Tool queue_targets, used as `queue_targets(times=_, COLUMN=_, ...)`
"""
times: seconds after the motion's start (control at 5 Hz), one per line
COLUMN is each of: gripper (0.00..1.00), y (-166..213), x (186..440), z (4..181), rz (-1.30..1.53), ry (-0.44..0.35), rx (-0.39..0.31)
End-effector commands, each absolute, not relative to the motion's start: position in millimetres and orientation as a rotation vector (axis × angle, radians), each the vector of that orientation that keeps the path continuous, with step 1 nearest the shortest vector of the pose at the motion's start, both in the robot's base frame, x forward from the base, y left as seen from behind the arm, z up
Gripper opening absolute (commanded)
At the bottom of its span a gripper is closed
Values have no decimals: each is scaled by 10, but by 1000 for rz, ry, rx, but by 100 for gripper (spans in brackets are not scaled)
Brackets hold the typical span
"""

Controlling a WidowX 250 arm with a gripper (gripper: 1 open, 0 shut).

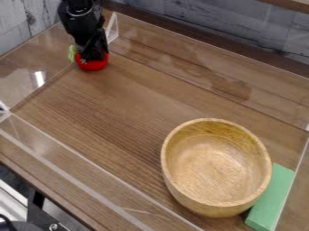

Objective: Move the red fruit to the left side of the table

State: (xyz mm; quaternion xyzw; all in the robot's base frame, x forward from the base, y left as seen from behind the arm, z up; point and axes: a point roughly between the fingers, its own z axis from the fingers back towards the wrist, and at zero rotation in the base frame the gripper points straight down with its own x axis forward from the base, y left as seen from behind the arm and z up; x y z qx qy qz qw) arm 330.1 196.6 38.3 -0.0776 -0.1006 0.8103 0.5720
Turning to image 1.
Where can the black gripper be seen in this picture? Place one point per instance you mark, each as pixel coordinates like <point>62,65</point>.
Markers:
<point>82,19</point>

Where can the red plush strawberry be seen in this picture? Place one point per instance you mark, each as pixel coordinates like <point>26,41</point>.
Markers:
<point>87,65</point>

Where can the wooden bowl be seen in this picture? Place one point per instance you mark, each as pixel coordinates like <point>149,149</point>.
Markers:
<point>216,166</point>

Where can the green rectangular block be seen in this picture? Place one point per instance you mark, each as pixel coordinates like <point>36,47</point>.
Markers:
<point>265,211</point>

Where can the clear acrylic corner bracket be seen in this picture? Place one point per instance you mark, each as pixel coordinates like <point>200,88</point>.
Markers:
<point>111,29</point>

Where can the clear acrylic enclosure wall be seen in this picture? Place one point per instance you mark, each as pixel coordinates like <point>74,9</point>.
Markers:
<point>82,132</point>

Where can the black table leg frame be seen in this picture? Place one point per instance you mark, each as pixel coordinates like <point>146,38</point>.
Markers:
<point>48,216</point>

